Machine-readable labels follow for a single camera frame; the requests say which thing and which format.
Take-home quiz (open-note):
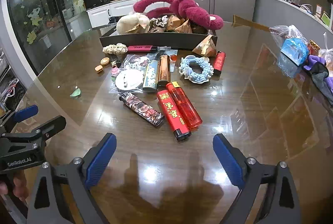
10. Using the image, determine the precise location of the black patterned lighter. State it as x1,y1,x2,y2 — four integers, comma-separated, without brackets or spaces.
119,92,164,127

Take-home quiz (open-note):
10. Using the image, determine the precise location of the cream scrunchie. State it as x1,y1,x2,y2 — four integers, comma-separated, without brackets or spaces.
102,43,128,55

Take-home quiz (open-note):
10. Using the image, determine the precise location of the blue floral lighter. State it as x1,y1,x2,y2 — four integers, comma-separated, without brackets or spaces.
142,60,159,92

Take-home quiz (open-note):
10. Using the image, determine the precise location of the translucent red lighter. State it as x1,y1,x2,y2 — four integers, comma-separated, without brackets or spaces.
166,81,203,130

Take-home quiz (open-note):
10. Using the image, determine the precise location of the light blue scrunchie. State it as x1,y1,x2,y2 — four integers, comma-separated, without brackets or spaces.
178,55,214,84

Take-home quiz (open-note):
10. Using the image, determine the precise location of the red lighter with cap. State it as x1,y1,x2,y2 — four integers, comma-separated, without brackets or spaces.
213,51,226,76

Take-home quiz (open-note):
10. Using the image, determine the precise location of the brown triangular paper packet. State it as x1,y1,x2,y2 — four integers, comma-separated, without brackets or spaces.
192,34,217,58

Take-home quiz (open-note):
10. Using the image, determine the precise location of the person's left hand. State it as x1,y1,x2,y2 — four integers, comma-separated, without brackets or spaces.
0,170,29,203

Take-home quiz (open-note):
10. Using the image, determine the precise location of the green leaf charm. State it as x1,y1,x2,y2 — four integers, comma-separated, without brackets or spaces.
70,88,81,98

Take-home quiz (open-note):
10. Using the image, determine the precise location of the small burger eraser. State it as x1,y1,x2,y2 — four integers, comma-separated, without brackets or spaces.
95,65,104,73

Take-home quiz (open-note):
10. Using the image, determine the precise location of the round cookie eraser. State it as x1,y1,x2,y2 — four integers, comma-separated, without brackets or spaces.
100,57,110,66

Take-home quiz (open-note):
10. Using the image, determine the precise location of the pink flower charm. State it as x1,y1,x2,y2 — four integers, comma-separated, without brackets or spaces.
111,67,120,77

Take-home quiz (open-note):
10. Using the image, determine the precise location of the white round badge in bag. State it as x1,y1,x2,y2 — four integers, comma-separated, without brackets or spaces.
109,69,144,94

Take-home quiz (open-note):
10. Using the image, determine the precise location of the anime badge in bag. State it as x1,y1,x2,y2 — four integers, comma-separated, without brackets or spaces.
121,54,150,71

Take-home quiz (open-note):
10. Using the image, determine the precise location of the pink lighter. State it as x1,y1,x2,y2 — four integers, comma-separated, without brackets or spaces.
128,45,158,53

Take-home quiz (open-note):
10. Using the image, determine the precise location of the white kitchen cabinet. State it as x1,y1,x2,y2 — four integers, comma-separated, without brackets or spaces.
86,0,172,29

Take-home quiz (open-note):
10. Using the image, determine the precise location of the cream plush toy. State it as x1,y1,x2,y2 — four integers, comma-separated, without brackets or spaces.
116,12,150,34

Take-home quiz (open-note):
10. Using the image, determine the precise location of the copper metallic lighter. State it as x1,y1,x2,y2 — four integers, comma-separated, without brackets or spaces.
158,55,170,87

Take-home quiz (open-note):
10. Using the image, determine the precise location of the red bead charm bag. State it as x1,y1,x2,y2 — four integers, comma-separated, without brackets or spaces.
156,46,178,73

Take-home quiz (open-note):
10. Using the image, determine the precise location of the purple and grey cloth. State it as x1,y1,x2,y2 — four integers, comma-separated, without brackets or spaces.
303,55,332,106

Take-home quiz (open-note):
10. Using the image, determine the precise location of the black cardboard tray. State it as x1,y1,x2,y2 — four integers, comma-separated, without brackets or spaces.
99,16,208,51

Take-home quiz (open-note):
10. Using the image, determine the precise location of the blue tissue packet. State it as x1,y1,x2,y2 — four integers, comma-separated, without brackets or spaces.
281,38,309,66

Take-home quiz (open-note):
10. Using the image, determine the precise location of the magenta plush bear toy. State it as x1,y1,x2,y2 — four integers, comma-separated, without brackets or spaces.
133,0,224,30

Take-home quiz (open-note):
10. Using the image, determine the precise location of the clear plastic snack bag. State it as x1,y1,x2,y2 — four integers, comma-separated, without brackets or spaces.
269,25,308,49

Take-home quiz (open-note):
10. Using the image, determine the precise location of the wooden chair back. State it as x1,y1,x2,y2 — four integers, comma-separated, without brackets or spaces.
232,15,269,32

